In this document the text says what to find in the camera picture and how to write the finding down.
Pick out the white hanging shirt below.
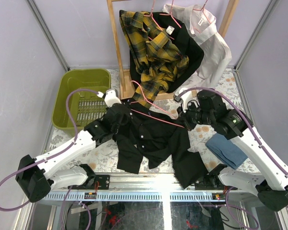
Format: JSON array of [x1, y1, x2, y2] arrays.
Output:
[[163, 4, 232, 88]]

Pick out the wooden clothes rack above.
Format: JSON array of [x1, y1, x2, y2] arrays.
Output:
[[106, 0, 240, 101]]

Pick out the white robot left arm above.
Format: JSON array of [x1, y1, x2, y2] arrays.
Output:
[[15, 103, 132, 203]]

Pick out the pink hanger of white shirt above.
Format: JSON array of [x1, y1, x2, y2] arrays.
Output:
[[191, 0, 216, 34]]

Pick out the floral patterned tablecloth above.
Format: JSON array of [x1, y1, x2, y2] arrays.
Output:
[[49, 68, 259, 174]]

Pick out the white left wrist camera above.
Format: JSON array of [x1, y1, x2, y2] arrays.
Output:
[[97, 89, 121, 107]]

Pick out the pink hanger of plaid shirt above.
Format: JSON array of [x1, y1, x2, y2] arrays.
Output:
[[144, 1, 175, 40]]

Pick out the pink wire hanger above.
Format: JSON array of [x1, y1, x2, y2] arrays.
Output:
[[131, 80, 186, 128]]

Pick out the yellow plaid flannel shirt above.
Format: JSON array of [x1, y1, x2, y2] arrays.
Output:
[[119, 10, 189, 108]]

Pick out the grey slotted cable duct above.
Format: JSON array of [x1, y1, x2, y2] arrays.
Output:
[[44, 191, 225, 202]]

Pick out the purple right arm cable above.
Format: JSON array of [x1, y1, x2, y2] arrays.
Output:
[[176, 87, 288, 214]]

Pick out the olive green plastic basket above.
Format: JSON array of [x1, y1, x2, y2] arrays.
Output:
[[52, 69, 111, 137]]

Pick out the black hanging shirt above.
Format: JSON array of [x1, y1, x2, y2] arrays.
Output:
[[129, 11, 204, 95]]

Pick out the aluminium front frame rail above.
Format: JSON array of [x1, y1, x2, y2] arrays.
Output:
[[38, 172, 262, 192]]

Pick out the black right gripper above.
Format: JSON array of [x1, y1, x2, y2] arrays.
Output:
[[175, 99, 214, 131]]

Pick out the black button shirt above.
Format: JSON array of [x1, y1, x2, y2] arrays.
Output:
[[114, 103, 208, 188]]

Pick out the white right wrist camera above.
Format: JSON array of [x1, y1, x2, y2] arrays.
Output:
[[173, 87, 193, 113]]

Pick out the folded blue cloth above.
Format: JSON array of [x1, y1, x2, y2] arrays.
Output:
[[205, 133, 248, 170]]

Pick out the pink hanger of black shirt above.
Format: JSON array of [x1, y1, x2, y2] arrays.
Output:
[[159, 0, 183, 29]]

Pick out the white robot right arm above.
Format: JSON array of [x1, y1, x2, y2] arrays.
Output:
[[173, 87, 288, 211]]

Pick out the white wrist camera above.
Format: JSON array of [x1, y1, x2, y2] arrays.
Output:
[[173, 87, 193, 113], [97, 89, 121, 107]]

